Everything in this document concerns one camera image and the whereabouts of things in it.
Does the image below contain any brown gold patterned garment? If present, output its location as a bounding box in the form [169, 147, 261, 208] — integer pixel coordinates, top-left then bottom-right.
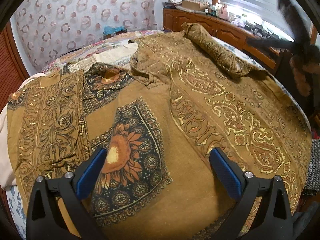
[130, 22, 313, 240]

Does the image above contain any brown sunflower patterned garment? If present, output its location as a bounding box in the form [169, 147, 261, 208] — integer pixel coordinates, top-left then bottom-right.
[8, 63, 233, 239]

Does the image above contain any right hand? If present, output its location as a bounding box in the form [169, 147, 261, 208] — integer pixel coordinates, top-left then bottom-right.
[290, 55, 319, 97]

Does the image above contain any blue floral white blanket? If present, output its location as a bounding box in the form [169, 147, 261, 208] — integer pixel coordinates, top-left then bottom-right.
[5, 186, 27, 239]

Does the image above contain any striped window blind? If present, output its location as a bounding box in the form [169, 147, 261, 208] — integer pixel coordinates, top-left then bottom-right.
[219, 0, 311, 41]

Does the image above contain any pink jug on sideboard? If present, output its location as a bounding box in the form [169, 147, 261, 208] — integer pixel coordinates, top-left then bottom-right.
[218, 4, 228, 21]

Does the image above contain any cardboard box on sideboard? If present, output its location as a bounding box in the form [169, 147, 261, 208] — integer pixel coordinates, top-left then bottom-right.
[181, 1, 209, 11]

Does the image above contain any long wooden sideboard cabinet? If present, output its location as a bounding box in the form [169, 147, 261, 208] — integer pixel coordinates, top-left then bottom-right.
[163, 8, 283, 74]

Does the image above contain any pink floral bed cover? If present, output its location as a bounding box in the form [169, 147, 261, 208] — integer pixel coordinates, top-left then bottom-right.
[41, 30, 163, 74]

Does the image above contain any blue tissue box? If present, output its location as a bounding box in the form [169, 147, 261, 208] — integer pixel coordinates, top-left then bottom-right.
[103, 26, 126, 39]

